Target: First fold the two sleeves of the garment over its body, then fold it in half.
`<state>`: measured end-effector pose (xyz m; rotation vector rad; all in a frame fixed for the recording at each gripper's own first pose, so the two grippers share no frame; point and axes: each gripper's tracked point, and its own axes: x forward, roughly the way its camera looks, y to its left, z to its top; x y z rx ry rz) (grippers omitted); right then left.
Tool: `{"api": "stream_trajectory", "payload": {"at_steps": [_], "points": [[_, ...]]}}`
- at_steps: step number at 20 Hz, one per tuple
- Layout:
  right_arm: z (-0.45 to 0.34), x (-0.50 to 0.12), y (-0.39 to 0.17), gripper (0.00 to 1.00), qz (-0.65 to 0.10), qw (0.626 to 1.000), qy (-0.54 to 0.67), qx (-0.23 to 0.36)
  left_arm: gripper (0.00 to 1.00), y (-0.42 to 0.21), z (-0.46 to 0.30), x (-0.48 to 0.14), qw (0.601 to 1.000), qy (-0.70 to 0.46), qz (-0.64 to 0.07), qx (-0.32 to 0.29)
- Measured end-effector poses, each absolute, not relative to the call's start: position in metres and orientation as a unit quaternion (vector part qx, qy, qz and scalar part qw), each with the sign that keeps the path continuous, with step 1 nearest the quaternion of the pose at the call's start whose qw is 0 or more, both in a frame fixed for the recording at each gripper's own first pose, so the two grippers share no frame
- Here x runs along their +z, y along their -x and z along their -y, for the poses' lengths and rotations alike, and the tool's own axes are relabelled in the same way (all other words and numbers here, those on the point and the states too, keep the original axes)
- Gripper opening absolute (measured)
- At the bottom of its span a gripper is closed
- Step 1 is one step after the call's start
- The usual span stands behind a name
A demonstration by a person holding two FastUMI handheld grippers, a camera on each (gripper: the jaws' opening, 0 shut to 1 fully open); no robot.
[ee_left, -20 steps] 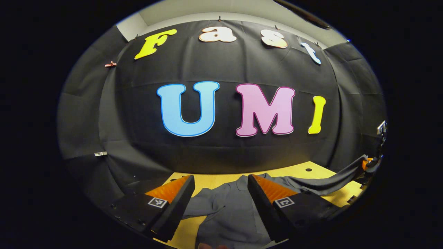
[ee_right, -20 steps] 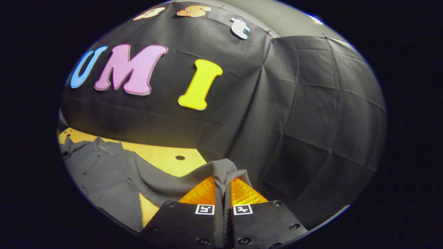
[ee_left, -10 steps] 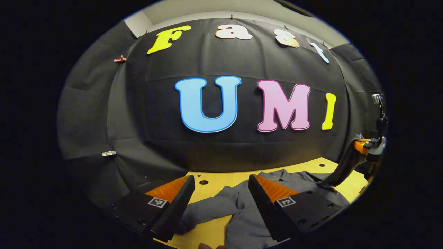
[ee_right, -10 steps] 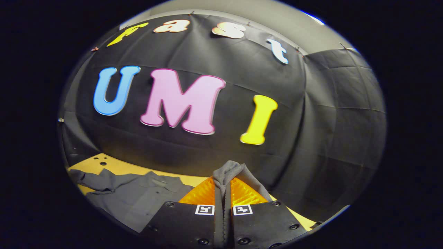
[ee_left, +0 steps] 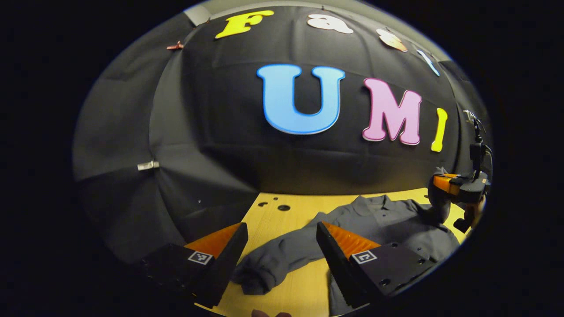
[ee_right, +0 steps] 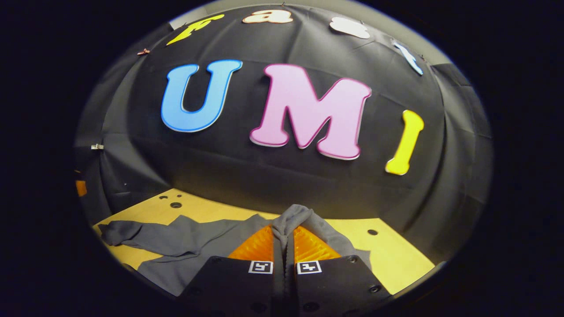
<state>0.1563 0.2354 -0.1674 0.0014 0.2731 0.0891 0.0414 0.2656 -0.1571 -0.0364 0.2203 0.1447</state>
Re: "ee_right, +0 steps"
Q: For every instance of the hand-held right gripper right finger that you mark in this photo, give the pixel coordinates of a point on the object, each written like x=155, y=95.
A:
x=290, y=288

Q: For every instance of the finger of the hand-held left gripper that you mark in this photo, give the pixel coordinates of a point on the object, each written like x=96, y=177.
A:
x=81, y=188

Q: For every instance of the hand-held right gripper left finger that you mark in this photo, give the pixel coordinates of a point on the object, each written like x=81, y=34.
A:
x=278, y=286

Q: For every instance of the grey button shirt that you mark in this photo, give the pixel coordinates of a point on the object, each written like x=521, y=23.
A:
x=198, y=237

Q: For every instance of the black backdrop cloth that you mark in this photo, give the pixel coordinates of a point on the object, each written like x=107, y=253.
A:
x=264, y=176

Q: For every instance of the small copper clip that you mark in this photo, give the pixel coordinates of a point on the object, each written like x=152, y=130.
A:
x=143, y=51

